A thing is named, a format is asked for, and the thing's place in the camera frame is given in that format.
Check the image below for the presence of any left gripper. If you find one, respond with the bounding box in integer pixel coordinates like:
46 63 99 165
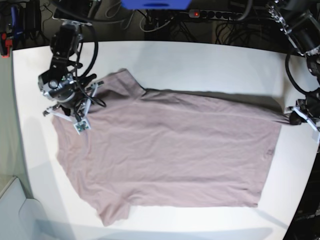
289 96 320 126

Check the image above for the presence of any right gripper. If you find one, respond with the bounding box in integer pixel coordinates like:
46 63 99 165
38 73 82 108

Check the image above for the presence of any mauve t-shirt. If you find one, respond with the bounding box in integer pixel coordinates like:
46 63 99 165
52 70 289 226

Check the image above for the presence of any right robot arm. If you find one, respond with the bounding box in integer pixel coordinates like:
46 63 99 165
38 0 102 109

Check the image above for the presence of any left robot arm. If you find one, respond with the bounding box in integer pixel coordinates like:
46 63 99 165
266 0 320 125

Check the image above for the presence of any red clamp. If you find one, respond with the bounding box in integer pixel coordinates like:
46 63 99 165
0 32 13 58

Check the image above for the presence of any blue box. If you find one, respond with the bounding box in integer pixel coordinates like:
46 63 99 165
121 0 191 10

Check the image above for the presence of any black power strip red switch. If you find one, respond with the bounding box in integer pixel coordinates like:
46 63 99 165
188 9 240 21

